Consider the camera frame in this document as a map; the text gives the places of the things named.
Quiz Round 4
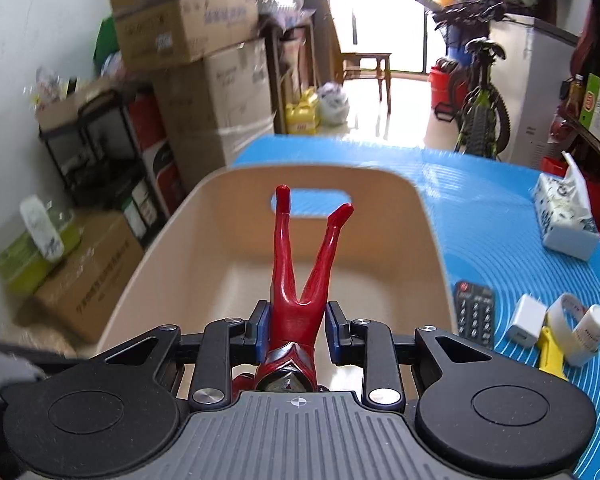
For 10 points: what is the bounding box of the cardboard box on cart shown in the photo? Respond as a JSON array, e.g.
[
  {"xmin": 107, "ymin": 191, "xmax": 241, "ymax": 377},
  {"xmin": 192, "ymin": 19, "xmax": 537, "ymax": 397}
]
[{"xmin": 35, "ymin": 77, "xmax": 131, "ymax": 133}]

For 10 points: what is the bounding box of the yellow oil jug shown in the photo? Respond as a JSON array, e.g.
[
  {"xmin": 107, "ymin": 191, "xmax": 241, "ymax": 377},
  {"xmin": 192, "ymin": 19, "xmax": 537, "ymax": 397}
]
[{"xmin": 285, "ymin": 87, "xmax": 321, "ymax": 135}]

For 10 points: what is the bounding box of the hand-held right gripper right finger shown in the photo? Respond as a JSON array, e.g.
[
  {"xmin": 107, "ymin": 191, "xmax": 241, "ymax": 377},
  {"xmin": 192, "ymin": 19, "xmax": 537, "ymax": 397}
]
[{"xmin": 326, "ymin": 301, "xmax": 508, "ymax": 410}]

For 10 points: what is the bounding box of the black utility cart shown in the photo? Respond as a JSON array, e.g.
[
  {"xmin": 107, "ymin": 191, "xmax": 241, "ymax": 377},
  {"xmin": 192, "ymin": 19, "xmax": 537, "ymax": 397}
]
[{"xmin": 39, "ymin": 87, "xmax": 188, "ymax": 221}]

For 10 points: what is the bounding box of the beige plastic storage bin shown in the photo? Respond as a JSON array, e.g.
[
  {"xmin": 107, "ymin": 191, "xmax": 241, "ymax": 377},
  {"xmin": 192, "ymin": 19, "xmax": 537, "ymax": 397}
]
[{"xmin": 95, "ymin": 165, "xmax": 453, "ymax": 401}]

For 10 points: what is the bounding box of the dark wooden side table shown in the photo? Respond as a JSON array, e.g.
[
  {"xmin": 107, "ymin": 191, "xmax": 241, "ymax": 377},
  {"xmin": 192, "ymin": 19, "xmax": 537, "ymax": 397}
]
[{"xmin": 560, "ymin": 110, "xmax": 600, "ymax": 163}]

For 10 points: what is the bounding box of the yellow plastic toy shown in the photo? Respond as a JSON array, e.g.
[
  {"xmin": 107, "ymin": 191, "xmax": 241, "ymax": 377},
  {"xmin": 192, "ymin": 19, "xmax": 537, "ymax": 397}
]
[{"xmin": 536, "ymin": 310, "xmax": 568, "ymax": 380}]

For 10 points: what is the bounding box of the white charger adapter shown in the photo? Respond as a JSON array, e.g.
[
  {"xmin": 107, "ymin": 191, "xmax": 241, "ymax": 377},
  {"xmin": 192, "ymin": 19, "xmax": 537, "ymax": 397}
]
[{"xmin": 504, "ymin": 294, "xmax": 548, "ymax": 348}]

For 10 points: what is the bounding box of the brown taped cardboard box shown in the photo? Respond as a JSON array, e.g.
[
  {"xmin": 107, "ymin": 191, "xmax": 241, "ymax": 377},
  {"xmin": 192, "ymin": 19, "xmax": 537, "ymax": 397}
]
[{"xmin": 32, "ymin": 210, "xmax": 146, "ymax": 343}]

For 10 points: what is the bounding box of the amber glass bottle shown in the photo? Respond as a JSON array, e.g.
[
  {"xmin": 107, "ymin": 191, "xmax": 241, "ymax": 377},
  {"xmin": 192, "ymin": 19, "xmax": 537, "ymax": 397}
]
[{"xmin": 562, "ymin": 75, "xmax": 586, "ymax": 118}]

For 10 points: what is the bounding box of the green plastic container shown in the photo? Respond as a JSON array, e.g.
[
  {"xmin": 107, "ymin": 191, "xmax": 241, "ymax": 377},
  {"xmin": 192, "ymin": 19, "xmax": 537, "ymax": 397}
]
[{"xmin": 0, "ymin": 200, "xmax": 83, "ymax": 296}]

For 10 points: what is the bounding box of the red bucket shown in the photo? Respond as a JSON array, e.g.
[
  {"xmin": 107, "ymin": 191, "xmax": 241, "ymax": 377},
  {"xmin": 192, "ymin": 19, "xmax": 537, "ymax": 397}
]
[{"xmin": 428, "ymin": 59, "xmax": 468, "ymax": 111}]

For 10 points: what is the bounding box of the red hero action figure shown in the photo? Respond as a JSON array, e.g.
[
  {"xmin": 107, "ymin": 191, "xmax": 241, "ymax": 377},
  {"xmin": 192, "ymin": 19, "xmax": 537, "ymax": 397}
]
[{"xmin": 231, "ymin": 185, "xmax": 355, "ymax": 395}]

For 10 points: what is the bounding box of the red white appliance box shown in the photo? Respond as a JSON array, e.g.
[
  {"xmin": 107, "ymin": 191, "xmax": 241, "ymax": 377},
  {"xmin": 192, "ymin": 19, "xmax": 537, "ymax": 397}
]
[{"xmin": 130, "ymin": 90, "xmax": 188, "ymax": 211}]

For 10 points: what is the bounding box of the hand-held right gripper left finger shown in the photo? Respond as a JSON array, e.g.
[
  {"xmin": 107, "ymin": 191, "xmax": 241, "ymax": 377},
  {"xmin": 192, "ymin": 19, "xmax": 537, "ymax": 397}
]
[{"xmin": 91, "ymin": 301, "xmax": 273, "ymax": 411}]

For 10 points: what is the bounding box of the blue silicone mat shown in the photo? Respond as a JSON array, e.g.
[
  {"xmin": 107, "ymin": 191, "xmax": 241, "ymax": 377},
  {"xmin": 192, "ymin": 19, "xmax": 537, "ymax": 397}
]
[{"xmin": 232, "ymin": 135, "xmax": 600, "ymax": 480}]

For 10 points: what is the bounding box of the plastic-wrapped cardboard box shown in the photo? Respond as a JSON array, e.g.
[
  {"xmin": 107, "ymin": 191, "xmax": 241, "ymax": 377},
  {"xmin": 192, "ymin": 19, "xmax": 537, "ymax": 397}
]
[{"xmin": 172, "ymin": 117, "xmax": 277, "ymax": 191}]

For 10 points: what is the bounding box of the white chest freezer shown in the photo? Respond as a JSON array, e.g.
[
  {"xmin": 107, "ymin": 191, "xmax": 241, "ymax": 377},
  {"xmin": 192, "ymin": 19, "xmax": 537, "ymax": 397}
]
[{"xmin": 487, "ymin": 14, "xmax": 581, "ymax": 171}]

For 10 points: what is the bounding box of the black remote control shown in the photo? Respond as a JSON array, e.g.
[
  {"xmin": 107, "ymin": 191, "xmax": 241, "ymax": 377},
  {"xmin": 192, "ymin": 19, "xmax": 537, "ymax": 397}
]
[{"xmin": 452, "ymin": 280, "xmax": 496, "ymax": 351}]

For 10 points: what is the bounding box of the white plastic bag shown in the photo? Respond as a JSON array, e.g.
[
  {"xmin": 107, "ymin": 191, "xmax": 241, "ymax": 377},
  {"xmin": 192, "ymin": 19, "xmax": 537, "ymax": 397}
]
[{"xmin": 317, "ymin": 82, "xmax": 351, "ymax": 126}]

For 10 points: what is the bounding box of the wooden stool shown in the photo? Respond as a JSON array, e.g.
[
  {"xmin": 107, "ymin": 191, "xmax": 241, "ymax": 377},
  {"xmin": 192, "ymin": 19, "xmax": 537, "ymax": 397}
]
[{"xmin": 340, "ymin": 51, "xmax": 393, "ymax": 113}]

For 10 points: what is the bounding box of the white tissue pack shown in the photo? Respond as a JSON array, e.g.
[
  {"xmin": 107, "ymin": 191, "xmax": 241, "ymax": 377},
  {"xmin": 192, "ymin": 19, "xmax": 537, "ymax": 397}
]
[{"xmin": 531, "ymin": 152, "xmax": 600, "ymax": 262}]

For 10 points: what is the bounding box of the green bicycle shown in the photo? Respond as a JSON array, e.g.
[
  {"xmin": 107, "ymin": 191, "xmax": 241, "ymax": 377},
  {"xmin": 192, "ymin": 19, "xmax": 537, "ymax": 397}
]
[{"xmin": 415, "ymin": 0, "xmax": 511, "ymax": 161}]

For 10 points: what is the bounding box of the large printed cardboard box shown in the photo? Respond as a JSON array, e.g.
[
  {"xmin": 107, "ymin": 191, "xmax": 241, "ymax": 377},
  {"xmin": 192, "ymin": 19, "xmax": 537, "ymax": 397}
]
[{"xmin": 152, "ymin": 37, "xmax": 276, "ymax": 136}]

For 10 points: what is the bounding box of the open cardboard box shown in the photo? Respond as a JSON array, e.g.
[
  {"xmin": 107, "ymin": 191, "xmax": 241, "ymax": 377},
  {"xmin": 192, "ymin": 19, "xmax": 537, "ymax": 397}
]
[{"xmin": 106, "ymin": 0, "xmax": 260, "ymax": 72}]

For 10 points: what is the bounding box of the round tin green label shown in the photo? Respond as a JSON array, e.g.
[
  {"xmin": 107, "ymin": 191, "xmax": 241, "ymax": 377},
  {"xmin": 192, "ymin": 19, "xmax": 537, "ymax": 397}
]
[{"xmin": 546, "ymin": 292, "xmax": 598, "ymax": 333}]

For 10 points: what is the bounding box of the small white bottle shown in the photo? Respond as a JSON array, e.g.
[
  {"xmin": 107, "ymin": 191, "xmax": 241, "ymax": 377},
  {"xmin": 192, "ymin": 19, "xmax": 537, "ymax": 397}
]
[{"xmin": 565, "ymin": 305, "xmax": 600, "ymax": 368}]

